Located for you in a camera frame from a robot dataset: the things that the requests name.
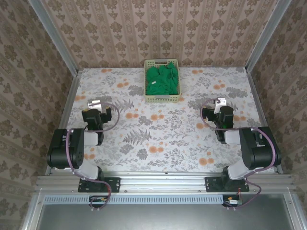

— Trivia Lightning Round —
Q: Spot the green t-shirt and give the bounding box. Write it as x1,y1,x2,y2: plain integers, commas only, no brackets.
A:
145,62,179,96

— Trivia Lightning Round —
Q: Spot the small electronics board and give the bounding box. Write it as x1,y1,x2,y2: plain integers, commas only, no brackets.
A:
223,195,243,210
89,195,112,211

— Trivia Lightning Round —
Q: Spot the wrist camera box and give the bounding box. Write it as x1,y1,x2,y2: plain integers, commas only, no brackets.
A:
214,97,227,115
87,100,108,113

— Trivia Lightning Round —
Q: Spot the grey metal sheet panel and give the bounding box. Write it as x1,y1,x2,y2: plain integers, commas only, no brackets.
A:
35,194,296,230

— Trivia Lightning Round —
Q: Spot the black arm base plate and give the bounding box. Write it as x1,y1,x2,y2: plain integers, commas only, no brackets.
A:
78,176,121,193
205,176,249,193

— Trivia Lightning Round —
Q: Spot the floral table cover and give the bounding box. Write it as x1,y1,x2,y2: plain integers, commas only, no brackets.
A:
64,67,275,173

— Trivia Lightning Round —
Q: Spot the pale yellow plastic basket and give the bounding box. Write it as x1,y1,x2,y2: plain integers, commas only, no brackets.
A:
143,59,182,104

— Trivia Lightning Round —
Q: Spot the aluminium side rail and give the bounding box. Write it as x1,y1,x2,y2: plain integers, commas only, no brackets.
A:
247,69,284,174
45,69,83,175

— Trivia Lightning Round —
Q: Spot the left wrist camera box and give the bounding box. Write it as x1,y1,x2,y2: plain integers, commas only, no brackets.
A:
87,100,108,113

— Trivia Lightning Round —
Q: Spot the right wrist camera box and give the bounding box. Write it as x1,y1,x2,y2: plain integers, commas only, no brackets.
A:
214,97,227,115

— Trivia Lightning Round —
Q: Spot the aluminium mounting rail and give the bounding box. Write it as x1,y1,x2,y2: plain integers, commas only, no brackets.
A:
35,171,295,193

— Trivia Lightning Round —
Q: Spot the slotted grey cable duct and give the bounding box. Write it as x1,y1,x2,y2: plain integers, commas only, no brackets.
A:
44,194,224,205

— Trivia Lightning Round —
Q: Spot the aluminium frame post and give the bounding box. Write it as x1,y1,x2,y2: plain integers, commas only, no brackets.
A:
246,0,292,72
28,0,79,75

